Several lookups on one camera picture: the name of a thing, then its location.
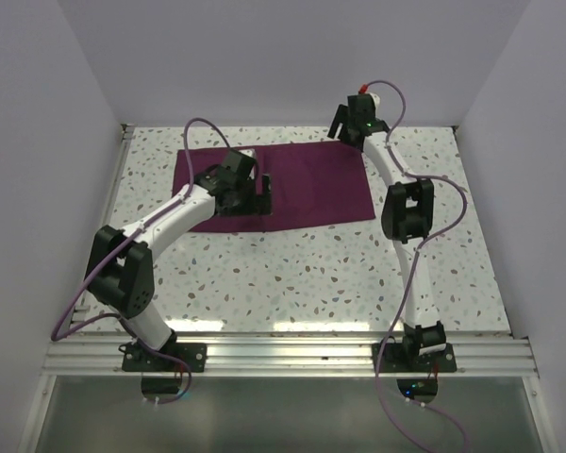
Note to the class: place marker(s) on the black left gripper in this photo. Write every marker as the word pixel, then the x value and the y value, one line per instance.
pixel 258 204

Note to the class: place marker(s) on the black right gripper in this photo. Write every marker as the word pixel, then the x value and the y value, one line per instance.
pixel 341 117

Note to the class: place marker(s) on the purple cloth wrap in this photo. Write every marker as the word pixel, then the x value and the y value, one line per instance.
pixel 313 185

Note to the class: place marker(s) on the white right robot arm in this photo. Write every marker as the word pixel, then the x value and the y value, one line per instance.
pixel 406 220

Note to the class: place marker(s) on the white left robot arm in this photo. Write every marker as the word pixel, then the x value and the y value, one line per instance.
pixel 120 271

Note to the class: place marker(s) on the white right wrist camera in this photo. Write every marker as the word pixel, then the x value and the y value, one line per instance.
pixel 376 100

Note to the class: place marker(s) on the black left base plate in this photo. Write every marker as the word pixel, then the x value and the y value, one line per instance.
pixel 173 357

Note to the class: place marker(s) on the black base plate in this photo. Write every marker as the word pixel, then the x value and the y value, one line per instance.
pixel 395 360
pixel 173 357

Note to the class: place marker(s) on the aluminium mounting rail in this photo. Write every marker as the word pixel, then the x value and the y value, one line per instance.
pixel 285 356

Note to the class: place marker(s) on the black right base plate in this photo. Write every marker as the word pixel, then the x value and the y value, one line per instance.
pixel 395 360

